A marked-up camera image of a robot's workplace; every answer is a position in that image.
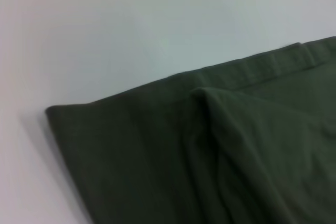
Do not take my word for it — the dark green FREE! t-shirt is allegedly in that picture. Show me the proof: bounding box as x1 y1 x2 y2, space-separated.
45 36 336 224

